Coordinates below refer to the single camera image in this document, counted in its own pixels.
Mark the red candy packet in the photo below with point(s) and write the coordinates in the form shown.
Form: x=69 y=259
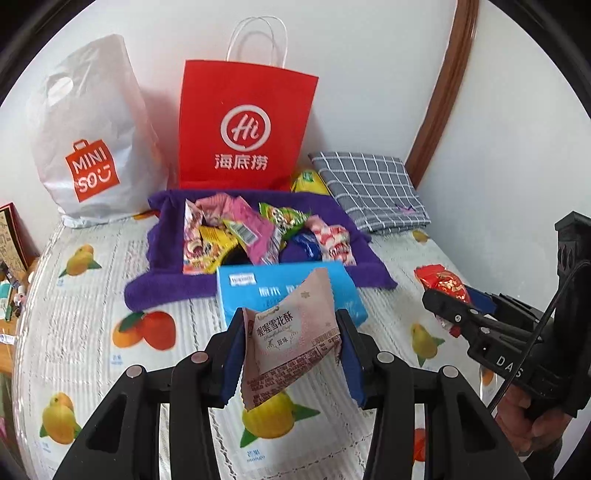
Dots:
x=441 y=281

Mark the fruit print tablecloth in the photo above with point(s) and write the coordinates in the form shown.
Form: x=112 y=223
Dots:
x=92 y=323

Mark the small blue candy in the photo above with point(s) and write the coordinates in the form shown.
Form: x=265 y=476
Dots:
x=307 y=244

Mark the blue tissue pack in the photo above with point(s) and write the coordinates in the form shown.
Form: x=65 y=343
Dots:
x=235 y=295

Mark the long pink cartoon snack packet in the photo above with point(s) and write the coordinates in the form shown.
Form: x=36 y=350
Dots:
x=196 y=258

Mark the pink barcode snack packet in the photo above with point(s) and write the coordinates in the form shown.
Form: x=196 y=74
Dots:
x=258 y=240

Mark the white strawberry print snack packet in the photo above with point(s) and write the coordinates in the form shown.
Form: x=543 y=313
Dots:
x=332 y=240

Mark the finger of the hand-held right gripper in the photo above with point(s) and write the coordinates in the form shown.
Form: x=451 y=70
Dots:
x=482 y=301
x=455 y=316

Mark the yellow green snack packet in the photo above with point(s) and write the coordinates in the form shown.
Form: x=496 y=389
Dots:
x=309 y=182

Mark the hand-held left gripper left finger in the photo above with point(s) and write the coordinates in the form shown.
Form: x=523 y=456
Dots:
x=235 y=355

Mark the grey checked folded cloth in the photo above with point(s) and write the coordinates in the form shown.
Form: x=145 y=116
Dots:
x=369 y=189

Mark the person's right hand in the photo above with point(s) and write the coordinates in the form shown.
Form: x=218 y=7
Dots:
x=521 y=429

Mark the pale pink pastry packet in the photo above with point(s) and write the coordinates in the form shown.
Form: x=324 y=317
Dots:
x=291 y=337

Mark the purple towel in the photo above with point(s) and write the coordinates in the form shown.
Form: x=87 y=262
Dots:
x=157 y=286

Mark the brown wooden door frame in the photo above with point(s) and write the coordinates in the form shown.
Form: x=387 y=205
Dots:
x=452 y=69

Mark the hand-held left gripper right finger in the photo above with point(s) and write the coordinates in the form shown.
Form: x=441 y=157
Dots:
x=351 y=355

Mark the white plastic shopping bag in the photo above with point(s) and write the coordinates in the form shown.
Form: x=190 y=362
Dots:
x=92 y=129

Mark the teal white box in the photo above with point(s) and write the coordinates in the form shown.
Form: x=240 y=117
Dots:
x=4 y=297

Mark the yellow triangular snack packet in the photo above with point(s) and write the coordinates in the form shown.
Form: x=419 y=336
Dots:
x=217 y=244

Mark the brown patterned book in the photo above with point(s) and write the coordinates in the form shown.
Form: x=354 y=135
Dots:
x=14 y=240

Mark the pink silver-banded snack packet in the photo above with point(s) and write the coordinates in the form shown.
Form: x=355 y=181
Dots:
x=217 y=207

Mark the red paper carrier bag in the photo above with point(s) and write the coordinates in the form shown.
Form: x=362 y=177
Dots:
x=249 y=92

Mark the wooden nightstand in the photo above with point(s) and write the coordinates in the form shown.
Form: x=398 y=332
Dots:
x=7 y=350

